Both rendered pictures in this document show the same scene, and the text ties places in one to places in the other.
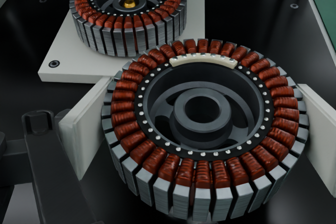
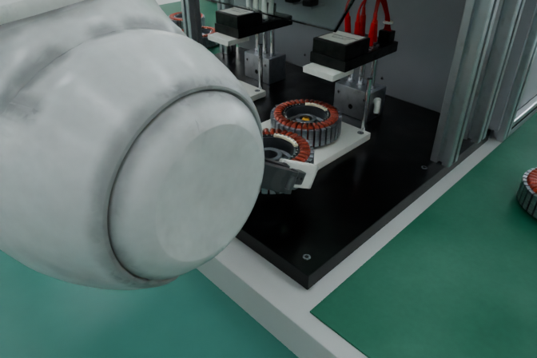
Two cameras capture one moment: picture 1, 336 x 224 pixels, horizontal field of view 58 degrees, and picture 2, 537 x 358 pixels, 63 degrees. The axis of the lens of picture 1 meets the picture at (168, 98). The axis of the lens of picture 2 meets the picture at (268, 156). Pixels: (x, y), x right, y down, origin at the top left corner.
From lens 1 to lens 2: 0.43 m
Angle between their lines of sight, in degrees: 34
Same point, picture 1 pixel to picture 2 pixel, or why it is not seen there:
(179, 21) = (320, 136)
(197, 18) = (344, 144)
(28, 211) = not seen: hidden behind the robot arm
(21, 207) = not seen: hidden behind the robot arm
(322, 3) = (465, 180)
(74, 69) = not seen: hidden behind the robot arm
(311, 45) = (401, 188)
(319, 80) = (378, 202)
